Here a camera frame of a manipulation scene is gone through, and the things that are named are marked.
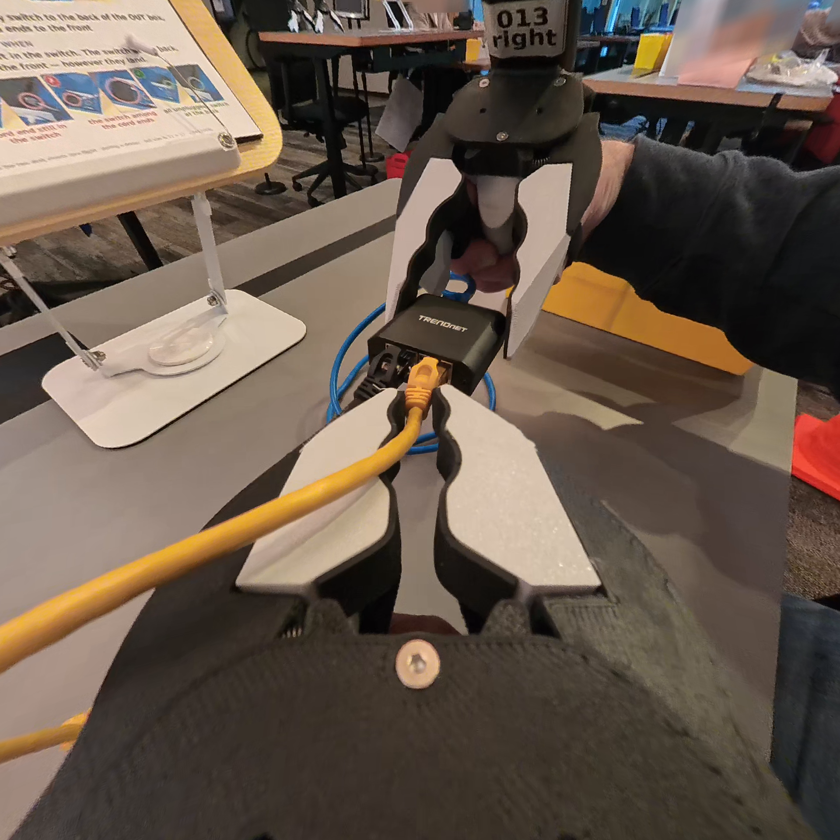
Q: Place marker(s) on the black network switch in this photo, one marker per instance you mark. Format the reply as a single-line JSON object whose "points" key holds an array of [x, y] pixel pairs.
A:
{"points": [[446, 328]]}

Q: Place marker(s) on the yellow plastic bin with divider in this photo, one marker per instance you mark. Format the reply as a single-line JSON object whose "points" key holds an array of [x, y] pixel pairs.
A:
{"points": [[630, 321]]}

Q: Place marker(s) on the wooden background desk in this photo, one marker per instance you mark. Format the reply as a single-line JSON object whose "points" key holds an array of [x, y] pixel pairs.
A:
{"points": [[367, 39]]}

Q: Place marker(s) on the white document stand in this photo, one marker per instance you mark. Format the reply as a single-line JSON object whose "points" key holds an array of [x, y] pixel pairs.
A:
{"points": [[197, 367]]}

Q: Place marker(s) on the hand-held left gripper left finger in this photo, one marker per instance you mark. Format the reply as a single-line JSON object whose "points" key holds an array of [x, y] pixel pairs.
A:
{"points": [[328, 525]]}

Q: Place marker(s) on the printed instruction sheet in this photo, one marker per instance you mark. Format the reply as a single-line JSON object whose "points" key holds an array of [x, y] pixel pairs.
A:
{"points": [[98, 79]]}

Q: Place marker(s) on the white hanging paper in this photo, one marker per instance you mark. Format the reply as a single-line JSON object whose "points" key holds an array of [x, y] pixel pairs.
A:
{"points": [[397, 115]]}

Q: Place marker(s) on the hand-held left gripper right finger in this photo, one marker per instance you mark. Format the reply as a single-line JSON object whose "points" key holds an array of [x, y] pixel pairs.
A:
{"points": [[512, 512]]}

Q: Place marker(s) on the person's legs in jeans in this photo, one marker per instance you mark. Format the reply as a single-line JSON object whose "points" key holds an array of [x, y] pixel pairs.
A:
{"points": [[810, 689]]}

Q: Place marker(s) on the person's right forearm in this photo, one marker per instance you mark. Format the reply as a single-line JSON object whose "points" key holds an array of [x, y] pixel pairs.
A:
{"points": [[722, 249]]}

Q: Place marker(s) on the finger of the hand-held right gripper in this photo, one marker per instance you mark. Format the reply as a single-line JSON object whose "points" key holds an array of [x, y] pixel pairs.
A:
{"points": [[417, 223], [544, 236]]}

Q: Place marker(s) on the orange traffic cone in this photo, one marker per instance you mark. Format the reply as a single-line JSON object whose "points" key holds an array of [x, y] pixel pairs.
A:
{"points": [[820, 459]]}

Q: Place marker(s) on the person's right hand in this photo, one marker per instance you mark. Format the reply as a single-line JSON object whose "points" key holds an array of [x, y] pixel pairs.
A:
{"points": [[485, 269]]}

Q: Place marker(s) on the red storage bin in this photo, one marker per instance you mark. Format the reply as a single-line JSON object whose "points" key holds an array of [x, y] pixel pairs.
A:
{"points": [[397, 165]]}

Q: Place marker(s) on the black office chair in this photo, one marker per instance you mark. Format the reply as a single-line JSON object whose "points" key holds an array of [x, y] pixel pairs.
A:
{"points": [[334, 131]]}

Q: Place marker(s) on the cluttered background table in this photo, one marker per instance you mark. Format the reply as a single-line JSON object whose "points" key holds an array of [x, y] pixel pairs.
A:
{"points": [[709, 92]]}

